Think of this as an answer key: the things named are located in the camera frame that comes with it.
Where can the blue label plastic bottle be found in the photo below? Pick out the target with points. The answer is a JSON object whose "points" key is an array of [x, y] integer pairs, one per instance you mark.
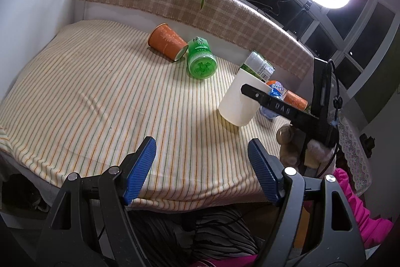
{"points": [[276, 91]]}

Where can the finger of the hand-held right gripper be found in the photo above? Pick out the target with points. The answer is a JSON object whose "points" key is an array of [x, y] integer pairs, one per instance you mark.
{"points": [[275, 104]]}

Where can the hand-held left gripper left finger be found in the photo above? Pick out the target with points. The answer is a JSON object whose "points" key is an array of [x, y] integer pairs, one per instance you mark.
{"points": [[140, 169]]}

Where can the green plastic jar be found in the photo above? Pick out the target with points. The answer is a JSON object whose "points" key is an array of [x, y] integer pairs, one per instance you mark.
{"points": [[200, 59]]}

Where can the white cup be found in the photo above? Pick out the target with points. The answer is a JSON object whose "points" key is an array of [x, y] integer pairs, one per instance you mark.
{"points": [[239, 98]]}

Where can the black wall plug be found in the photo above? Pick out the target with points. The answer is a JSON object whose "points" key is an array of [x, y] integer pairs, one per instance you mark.
{"points": [[367, 145]]}

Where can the white window frame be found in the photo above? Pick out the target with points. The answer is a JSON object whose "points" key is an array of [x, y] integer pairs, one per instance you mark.
{"points": [[337, 32]]}

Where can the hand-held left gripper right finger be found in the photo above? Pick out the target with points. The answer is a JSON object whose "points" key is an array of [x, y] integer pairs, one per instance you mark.
{"points": [[262, 169]]}

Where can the pink clothing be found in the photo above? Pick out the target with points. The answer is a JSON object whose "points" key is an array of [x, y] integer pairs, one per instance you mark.
{"points": [[364, 213]]}

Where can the black light stand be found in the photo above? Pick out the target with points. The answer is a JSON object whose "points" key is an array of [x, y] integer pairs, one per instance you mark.
{"points": [[301, 15]]}

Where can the white lace cloth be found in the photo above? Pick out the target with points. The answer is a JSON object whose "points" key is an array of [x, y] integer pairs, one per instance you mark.
{"points": [[354, 154]]}

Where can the person's right hand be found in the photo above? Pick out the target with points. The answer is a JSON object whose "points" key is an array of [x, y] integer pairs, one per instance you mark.
{"points": [[318, 152]]}

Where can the orange patterned paper cup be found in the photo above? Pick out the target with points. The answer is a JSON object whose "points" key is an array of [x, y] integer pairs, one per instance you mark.
{"points": [[165, 40]]}

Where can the zebra striped cloth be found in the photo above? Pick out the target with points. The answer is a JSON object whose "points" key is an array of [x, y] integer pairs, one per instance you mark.
{"points": [[215, 232]]}

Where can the striped table cloth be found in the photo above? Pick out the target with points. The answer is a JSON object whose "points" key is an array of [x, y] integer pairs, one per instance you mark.
{"points": [[93, 104]]}

